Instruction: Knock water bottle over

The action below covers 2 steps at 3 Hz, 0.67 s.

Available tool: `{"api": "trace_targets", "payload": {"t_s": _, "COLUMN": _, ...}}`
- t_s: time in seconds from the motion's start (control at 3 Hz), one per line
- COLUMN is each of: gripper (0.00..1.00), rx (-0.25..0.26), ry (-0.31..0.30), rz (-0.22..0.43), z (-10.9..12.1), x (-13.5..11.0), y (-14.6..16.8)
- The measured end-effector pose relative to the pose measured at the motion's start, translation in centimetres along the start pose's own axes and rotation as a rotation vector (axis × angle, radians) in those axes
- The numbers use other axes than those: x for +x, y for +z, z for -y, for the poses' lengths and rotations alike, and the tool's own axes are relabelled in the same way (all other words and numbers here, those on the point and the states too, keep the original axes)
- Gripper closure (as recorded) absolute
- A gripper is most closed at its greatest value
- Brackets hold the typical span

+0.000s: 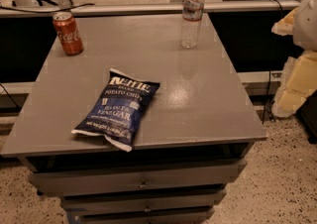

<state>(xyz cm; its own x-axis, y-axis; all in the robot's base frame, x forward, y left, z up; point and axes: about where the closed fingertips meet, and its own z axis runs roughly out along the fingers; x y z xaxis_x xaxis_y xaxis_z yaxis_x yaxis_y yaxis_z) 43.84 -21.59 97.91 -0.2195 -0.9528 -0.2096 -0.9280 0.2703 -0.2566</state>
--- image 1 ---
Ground clear plastic water bottle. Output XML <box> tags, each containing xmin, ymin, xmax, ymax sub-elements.
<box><xmin>181</xmin><ymin>0</ymin><xmax>205</xmax><ymax>49</ymax></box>

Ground grey drawer cabinet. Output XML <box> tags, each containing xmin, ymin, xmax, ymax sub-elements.
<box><xmin>2</xmin><ymin>15</ymin><xmax>265</xmax><ymax>224</ymax></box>

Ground grey metal rail frame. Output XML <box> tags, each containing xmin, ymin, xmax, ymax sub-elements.
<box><xmin>0</xmin><ymin>0</ymin><xmax>299</xmax><ymax>18</ymax></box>

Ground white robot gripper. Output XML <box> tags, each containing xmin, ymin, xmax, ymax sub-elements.
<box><xmin>271</xmin><ymin>0</ymin><xmax>317</xmax><ymax>118</ymax></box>

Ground blue kettle chips bag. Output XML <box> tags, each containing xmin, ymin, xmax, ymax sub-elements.
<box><xmin>71</xmin><ymin>68</ymin><xmax>160</xmax><ymax>152</ymax></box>

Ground red coca-cola can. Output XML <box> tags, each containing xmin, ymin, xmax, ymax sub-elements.
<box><xmin>53</xmin><ymin>12</ymin><xmax>83</xmax><ymax>56</ymax></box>

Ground black cable on rail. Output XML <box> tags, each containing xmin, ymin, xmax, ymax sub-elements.
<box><xmin>0</xmin><ymin>2</ymin><xmax>96</xmax><ymax>14</ymax></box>

